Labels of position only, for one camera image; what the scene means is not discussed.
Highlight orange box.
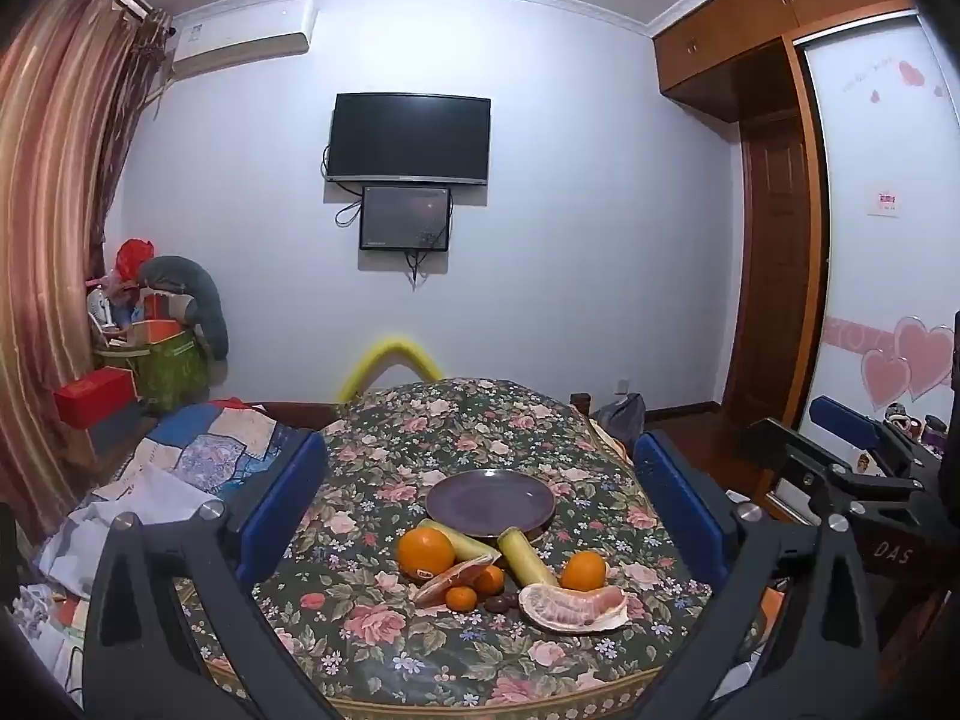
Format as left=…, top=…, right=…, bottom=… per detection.
left=120, top=319, right=186, bottom=347

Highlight brown wooden door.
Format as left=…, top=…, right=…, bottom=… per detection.
left=739, top=109, right=817, bottom=430

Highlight floral tablecloth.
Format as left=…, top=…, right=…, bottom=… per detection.
left=174, top=377, right=767, bottom=720

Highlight purple round plate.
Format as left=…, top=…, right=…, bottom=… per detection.
left=426, top=469, right=557, bottom=539

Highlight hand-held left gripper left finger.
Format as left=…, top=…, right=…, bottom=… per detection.
left=84, top=431, right=346, bottom=720

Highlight white heart-print sliding door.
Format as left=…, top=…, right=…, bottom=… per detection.
left=793, top=11, right=960, bottom=466

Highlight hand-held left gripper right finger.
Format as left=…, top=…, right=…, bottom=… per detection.
left=630, top=431, right=878, bottom=720

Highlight peeled pomelo segment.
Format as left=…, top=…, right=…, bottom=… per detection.
left=519, top=583, right=628, bottom=635

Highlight grey plush toy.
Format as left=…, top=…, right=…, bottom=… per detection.
left=139, top=256, right=230, bottom=361

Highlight dark wooden bed frame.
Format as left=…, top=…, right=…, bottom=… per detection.
left=240, top=400, right=340, bottom=432

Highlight black wall television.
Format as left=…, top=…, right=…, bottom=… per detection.
left=328, top=92, right=492, bottom=189

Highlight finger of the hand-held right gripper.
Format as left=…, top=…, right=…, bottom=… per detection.
left=810, top=395, right=942, bottom=482
left=739, top=420, right=931, bottom=526

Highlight striped brown curtain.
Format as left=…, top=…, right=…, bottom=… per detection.
left=0, top=0, right=175, bottom=541

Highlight white air conditioner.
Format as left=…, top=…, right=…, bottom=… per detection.
left=166, top=0, right=320, bottom=80

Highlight medium smooth orange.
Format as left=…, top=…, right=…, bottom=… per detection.
left=561, top=551, right=608, bottom=593

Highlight yellow sugar cane piece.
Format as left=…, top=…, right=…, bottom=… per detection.
left=497, top=527, right=562, bottom=590
left=417, top=517, right=497, bottom=563

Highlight patchwork blanket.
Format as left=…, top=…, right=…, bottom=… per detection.
left=37, top=397, right=317, bottom=601

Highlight yellow foam tube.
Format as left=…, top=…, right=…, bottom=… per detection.
left=337, top=335, right=446, bottom=403

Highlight wooden overhead cabinet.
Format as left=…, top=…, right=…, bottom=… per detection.
left=651, top=0, right=922, bottom=122

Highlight small black monitor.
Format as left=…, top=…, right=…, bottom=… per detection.
left=358, top=184, right=453, bottom=253

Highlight large orange with sticker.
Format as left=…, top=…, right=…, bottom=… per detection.
left=397, top=527, right=456, bottom=582

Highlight pink grapefruit wedge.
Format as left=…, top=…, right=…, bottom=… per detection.
left=415, top=555, right=496, bottom=607

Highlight grey bag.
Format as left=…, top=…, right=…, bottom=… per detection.
left=592, top=392, right=647, bottom=452

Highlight red box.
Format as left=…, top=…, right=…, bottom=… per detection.
left=54, top=367, right=138, bottom=429

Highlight red plastic bag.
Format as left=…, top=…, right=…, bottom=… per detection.
left=115, top=238, right=163, bottom=287

